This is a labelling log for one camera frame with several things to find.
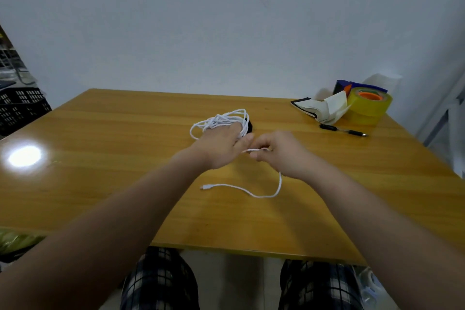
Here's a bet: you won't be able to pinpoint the white plastic object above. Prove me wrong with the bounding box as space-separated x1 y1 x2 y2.
358 267 386 310

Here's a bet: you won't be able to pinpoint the grey metal frame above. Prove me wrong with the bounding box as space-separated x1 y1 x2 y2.
417 75 465 179

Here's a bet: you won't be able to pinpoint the person's left forearm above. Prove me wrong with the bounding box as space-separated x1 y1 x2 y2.
0 147 211 310

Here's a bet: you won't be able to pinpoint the black white plaid trousers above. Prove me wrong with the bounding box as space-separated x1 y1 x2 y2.
119 247 365 310

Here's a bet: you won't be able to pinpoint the person's right forearm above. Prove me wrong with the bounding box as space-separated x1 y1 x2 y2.
304 165 465 310

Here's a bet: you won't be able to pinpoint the yellow packing tape roll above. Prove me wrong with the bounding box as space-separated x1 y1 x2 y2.
344 87 393 118

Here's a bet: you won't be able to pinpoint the white black-edged notebook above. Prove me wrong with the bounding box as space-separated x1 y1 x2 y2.
290 97 329 120

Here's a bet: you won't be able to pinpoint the white charging cable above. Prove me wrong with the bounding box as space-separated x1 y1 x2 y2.
189 108 283 199

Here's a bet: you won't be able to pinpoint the person's left hand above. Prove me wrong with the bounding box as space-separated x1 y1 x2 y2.
192 122 255 171

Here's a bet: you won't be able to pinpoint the yellow green bag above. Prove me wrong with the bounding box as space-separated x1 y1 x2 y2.
0 230 46 256

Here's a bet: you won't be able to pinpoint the black plastic crate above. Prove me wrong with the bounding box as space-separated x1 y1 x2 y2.
0 87 52 137

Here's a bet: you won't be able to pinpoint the white crumpled paper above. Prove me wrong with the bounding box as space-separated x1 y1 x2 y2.
315 90 350 125

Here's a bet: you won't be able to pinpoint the blue orange tape dispenser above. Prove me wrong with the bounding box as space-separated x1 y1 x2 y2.
333 80 388 96

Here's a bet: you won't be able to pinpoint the person's right hand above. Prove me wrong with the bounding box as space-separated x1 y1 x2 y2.
249 131 321 180

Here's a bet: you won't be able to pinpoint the black pen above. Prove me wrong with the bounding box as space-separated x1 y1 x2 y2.
319 123 368 138

